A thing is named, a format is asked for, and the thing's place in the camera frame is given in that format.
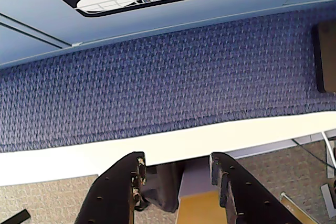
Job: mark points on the dark grey cloth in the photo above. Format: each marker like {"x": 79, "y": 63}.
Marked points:
{"x": 162, "y": 190}

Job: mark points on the blue cabinet with dish-rack print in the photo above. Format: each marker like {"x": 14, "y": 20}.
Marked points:
{"x": 52, "y": 11}

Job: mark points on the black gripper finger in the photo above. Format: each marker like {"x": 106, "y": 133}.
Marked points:
{"x": 110, "y": 197}
{"x": 249, "y": 197}

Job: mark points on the black flat bar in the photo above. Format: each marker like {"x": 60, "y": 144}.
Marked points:
{"x": 15, "y": 217}

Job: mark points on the brown wooden block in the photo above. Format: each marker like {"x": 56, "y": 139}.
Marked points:
{"x": 326, "y": 56}

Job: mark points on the blue woven mat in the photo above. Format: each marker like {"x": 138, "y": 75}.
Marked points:
{"x": 157, "y": 82}

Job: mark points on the yellow wooden board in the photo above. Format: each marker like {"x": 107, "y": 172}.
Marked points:
{"x": 199, "y": 208}

